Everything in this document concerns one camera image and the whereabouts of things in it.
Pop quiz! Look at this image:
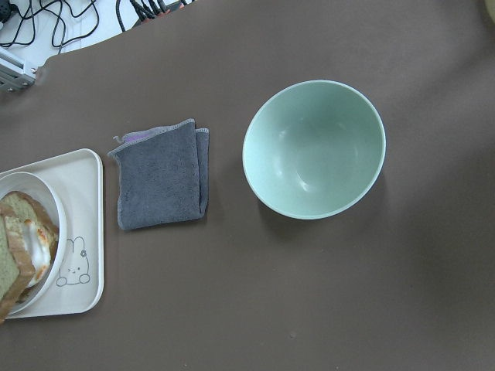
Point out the aluminium frame post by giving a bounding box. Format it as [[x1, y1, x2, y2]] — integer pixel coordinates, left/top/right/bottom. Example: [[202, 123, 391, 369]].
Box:
[[0, 47, 37, 92]]

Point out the white round plate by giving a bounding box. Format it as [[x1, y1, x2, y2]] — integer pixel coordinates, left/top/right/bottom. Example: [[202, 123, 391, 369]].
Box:
[[1, 172, 67, 318]]

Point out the grey folded cloth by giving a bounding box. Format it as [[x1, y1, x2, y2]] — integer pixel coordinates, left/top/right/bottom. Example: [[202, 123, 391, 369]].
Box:
[[108, 118, 210, 230]]

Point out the bread slice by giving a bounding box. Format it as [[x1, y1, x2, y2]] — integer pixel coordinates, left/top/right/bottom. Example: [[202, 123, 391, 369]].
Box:
[[1, 192, 36, 322], [9, 192, 59, 302]]

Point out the mint green bowl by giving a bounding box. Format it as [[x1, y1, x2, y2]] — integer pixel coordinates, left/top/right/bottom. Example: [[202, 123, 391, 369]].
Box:
[[242, 80, 387, 220]]

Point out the bread slice on plate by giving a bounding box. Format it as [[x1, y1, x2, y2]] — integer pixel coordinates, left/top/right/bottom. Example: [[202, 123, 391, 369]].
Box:
[[9, 192, 59, 302]]

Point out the cream rabbit tray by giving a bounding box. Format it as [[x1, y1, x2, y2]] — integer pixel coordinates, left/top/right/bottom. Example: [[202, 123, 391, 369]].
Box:
[[1, 148, 104, 319]]

